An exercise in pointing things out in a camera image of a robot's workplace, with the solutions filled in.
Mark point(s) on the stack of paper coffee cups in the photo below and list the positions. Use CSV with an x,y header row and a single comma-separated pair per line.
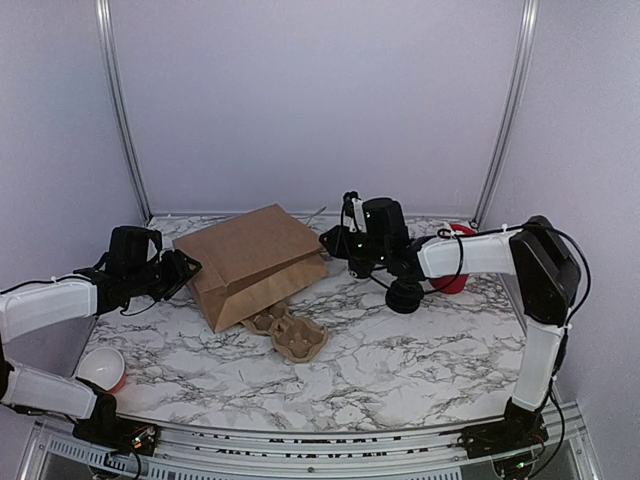
x,y
360,269

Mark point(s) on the aluminium frame post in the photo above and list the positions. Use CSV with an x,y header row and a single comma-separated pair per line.
x,y
515,92
114,82

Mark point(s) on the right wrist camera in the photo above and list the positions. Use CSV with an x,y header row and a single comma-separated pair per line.
x,y
353,213

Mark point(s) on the stack of black lids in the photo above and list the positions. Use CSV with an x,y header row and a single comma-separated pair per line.
x,y
404,297

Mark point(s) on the orange white bowl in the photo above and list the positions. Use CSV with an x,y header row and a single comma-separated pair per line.
x,y
104,367

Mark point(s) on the left aluminium frame post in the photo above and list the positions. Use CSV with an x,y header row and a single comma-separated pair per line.
x,y
114,82

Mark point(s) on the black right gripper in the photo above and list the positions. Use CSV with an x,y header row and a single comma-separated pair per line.
x,y
337,247

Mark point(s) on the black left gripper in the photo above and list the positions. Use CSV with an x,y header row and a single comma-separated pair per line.
x,y
179,272

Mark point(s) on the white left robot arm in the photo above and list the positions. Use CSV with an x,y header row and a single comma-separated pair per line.
x,y
45,323

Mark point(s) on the red utensil cup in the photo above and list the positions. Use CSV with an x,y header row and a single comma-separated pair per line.
x,y
452,284

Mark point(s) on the right aluminium frame post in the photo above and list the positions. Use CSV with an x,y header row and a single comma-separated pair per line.
x,y
515,92

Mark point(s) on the cardboard cup carrier tray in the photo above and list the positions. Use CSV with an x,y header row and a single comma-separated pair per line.
x,y
298,339

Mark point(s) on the front aluminium rail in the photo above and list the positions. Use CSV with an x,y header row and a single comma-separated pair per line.
x,y
437,452

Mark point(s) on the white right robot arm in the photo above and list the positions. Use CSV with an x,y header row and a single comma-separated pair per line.
x,y
551,272

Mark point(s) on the brown paper bag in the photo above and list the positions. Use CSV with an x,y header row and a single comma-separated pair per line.
x,y
251,262

